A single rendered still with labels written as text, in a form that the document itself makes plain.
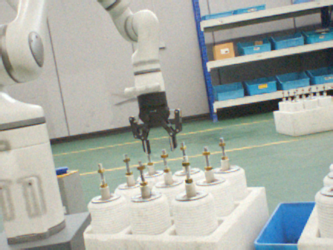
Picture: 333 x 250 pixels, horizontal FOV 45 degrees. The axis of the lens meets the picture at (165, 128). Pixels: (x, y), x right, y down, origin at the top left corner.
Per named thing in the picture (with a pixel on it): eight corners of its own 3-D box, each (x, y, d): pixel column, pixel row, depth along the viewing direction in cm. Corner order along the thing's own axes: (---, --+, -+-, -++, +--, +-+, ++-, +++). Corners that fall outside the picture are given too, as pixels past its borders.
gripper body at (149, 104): (169, 88, 107) (175, 123, 107) (140, 93, 109) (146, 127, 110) (162, 88, 99) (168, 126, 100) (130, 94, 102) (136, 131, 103)
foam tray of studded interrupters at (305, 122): (343, 127, 308) (340, 104, 306) (294, 136, 305) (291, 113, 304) (320, 124, 346) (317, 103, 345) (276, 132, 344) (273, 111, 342)
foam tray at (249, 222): (230, 326, 82) (216, 241, 80) (81, 306, 100) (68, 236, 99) (273, 247, 116) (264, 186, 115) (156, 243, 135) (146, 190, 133)
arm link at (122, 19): (143, 33, 110) (107, -8, 104) (163, 24, 104) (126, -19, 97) (130, 50, 107) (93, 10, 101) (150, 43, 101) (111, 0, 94)
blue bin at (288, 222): (310, 298, 87) (302, 245, 86) (259, 294, 92) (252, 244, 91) (325, 242, 113) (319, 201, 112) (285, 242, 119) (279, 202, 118)
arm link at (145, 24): (171, 68, 102) (149, 74, 109) (160, 7, 101) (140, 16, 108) (149, 71, 98) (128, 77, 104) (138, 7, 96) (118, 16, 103)
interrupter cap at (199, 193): (207, 190, 94) (207, 187, 94) (209, 199, 86) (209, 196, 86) (175, 195, 94) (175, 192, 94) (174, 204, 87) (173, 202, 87)
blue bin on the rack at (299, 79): (273, 91, 582) (270, 76, 580) (299, 86, 581) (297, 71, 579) (282, 91, 532) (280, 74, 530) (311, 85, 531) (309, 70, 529)
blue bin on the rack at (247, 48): (237, 59, 582) (235, 44, 580) (264, 54, 581) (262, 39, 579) (244, 56, 532) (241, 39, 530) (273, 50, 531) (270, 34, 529)
